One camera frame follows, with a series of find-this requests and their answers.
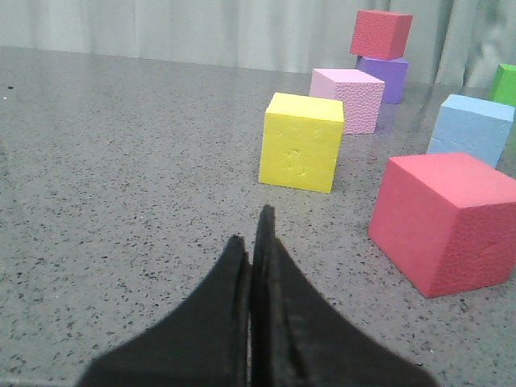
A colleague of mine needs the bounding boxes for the large red foam cube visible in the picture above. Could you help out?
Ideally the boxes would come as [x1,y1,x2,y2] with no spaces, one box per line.
[368,152,515,298]

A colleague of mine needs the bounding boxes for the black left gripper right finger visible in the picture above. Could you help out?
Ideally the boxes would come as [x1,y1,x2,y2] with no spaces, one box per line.
[251,205,436,386]

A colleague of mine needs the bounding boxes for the yellow foam cube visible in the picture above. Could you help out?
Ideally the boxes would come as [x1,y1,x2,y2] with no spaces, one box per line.
[259,92,344,193]

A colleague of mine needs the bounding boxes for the pink foam cube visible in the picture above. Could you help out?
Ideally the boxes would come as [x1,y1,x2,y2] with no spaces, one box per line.
[310,69,385,135]

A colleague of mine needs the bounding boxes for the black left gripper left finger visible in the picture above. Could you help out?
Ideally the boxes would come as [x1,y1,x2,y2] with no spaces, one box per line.
[78,236,251,386]

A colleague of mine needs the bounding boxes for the small red foam cube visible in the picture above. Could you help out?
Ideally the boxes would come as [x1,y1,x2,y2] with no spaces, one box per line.
[350,10,413,60]

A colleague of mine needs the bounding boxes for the purple foam cube under red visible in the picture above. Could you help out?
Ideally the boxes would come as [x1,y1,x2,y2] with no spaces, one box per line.
[356,56,410,104]

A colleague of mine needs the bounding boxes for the smooth light blue foam cube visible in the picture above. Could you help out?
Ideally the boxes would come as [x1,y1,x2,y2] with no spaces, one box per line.
[427,94,515,168]

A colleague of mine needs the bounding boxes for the grey-green curtain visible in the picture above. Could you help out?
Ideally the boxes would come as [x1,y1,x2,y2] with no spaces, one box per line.
[1,1,515,88]

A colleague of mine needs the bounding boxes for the green foam cube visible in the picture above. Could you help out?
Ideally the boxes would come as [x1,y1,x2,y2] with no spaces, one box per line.
[488,64,516,106]

